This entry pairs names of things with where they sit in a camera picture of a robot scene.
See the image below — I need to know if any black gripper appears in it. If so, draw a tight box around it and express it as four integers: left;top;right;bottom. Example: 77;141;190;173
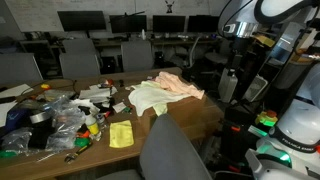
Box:
230;35;249;71

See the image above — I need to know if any peach cloth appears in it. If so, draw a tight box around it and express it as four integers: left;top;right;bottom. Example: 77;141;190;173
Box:
153;71;205;100

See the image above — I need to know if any light green cloth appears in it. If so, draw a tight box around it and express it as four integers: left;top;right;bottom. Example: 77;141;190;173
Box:
131;80;169;117

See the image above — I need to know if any large brown cardboard box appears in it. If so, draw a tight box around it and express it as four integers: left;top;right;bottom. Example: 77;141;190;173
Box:
138;91;225;141

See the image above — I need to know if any grey office chair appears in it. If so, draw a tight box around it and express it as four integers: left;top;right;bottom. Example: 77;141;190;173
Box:
96;113;214;180
0;52;44;86
62;37;98;55
59;52;101;79
120;40;154;73

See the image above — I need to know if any white plastic jug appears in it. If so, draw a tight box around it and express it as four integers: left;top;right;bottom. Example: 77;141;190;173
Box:
218;68;239;103

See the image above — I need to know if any white space heater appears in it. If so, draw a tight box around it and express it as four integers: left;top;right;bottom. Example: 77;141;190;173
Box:
243;74;269;103

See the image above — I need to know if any black computer monitor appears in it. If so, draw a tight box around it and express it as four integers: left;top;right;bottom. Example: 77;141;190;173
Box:
109;11;148;34
152;14;187;34
187;14;220;33
57;10;107;33

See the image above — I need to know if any colourful emergency stop button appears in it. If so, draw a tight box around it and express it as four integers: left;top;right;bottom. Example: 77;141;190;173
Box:
254;109;279;128

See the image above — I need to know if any small white card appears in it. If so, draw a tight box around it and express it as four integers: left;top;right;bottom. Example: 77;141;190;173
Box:
112;101;128;114

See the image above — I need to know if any yellow cloth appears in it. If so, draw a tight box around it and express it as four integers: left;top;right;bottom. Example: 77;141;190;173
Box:
109;119;135;149

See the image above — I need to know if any white papers stack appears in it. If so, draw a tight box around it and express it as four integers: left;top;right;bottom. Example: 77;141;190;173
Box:
78;84;118;104

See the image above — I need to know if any white bottle yellow label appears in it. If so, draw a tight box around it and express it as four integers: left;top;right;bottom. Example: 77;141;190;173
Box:
78;105;103;142

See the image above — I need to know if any orange plastic toy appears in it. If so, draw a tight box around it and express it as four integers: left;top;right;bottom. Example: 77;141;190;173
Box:
76;129;91;139

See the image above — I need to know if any green plastic toy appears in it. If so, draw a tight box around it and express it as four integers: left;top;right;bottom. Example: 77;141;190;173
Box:
73;136;92;148

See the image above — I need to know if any clear plastic bags pile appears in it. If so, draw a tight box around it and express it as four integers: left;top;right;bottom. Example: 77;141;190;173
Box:
0;94;88;154

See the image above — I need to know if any adjustable wrench yellow grip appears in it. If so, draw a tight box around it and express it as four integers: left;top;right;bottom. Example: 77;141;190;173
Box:
64;142;94;164

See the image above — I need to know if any white paper sheet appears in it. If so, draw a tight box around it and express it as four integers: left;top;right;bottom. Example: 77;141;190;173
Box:
0;83;34;99

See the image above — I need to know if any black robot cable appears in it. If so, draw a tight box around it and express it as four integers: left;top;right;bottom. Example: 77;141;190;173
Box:
218;0;254;38

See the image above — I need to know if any grey duct tape roll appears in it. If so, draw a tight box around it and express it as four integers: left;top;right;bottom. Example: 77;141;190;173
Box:
29;110;53;124

